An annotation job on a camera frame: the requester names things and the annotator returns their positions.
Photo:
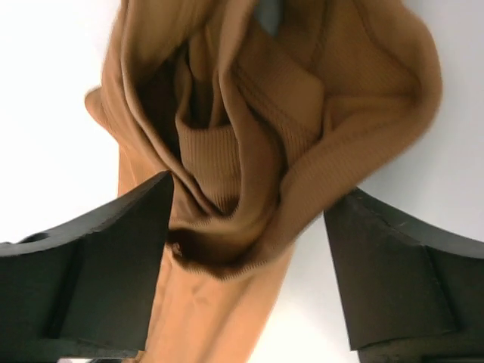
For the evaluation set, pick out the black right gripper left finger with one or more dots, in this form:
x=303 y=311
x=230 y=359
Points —
x=85 y=289

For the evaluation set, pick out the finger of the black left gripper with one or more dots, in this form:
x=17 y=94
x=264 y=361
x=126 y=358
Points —
x=269 y=14

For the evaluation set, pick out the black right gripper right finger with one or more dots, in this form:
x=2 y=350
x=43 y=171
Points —
x=404 y=284

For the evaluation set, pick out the tan ribbed tank top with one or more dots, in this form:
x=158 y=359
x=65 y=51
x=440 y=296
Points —
x=261 y=133

